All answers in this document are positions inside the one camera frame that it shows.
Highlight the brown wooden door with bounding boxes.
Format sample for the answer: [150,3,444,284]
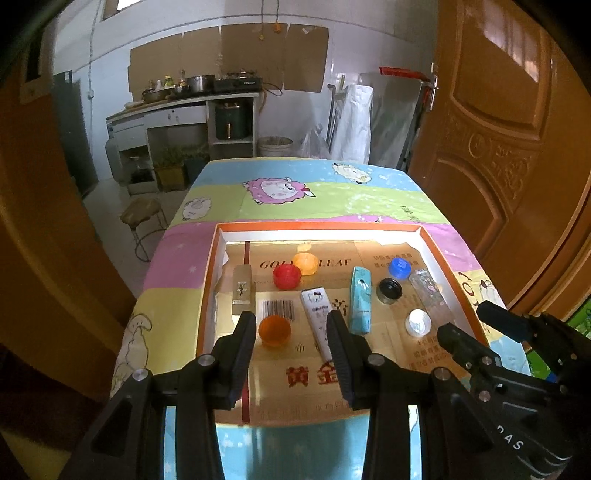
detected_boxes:
[406,0,591,296]

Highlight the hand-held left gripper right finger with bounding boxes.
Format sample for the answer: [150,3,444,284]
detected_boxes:
[325,310,513,480]

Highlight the brown cardboard liner sheet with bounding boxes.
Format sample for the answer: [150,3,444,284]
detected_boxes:
[213,240,481,423]

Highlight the white bucket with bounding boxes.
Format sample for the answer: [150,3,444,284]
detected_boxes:
[257,136,294,158]

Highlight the brown cardboard wall sheets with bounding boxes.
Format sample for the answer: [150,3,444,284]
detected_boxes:
[128,24,331,100]

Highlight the teal slim box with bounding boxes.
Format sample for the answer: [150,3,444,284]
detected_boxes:
[348,266,374,335]

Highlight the black gas stove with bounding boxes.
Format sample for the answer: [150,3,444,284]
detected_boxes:
[213,78,264,92]

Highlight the white tube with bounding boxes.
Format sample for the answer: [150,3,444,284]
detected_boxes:
[300,287,342,361]

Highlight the red bottle cap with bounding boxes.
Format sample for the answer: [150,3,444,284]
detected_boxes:
[272,264,302,291]

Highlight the crate of green plants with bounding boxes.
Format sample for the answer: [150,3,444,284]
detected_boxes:
[154,148,208,192]

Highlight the floral clear slim box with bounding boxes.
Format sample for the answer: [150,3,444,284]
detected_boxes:
[409,268,455,326]

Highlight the grey refrigerator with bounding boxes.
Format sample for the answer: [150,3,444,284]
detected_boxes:
[52,70,99,197]

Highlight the white kitchen counter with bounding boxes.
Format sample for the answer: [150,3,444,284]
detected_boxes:
[106,91,262,181]

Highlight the clear plastic bag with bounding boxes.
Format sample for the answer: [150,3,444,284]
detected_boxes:
[300,124,333,158]

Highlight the black air fryer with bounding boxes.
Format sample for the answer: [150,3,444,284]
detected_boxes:
[216,104,247,139]

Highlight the silver door handle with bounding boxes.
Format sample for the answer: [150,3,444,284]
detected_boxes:
[426,65,440,112]

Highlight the white bottle cap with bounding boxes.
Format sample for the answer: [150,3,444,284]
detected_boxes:
[405,308,433,336]

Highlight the small gold box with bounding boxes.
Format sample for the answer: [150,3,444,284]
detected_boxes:
[231,264,256,315]

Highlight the grey gas cylinder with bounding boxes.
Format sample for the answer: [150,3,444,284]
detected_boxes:
[106,136,127,183]

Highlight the deep orange bottle cap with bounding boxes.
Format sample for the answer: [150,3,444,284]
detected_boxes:
[257,315,293,348]

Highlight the red paper strip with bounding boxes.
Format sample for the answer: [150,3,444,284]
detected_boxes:
[379,67,428,80]

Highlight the hanging wire with orange socket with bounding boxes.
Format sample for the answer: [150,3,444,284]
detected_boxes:
[259,0,283,40]

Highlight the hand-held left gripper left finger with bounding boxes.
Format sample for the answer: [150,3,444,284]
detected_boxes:
[69,311,258,480]

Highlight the black bottle cap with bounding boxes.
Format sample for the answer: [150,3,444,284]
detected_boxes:
[376,278,403,305]

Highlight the round metal stool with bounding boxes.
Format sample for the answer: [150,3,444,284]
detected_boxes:
[121,199,168,261]

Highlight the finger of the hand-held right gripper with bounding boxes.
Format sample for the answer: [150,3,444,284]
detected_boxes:
[477,301,587,384]
[436,323,509,402]

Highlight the large green carton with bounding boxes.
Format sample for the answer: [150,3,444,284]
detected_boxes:
[566,300,591,342]

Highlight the clear leaning panel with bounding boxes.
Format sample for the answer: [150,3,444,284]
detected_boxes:
[360,71,423,169]

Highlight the yellow-orange bottle cap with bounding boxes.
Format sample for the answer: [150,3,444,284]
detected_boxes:
[293,252,319,276]

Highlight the shallow orange-rimmed box tray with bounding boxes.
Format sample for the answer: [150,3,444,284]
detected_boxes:
[196,222,490,428]

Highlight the wooden door frame post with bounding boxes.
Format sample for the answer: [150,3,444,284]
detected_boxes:
[0,28,139,402]

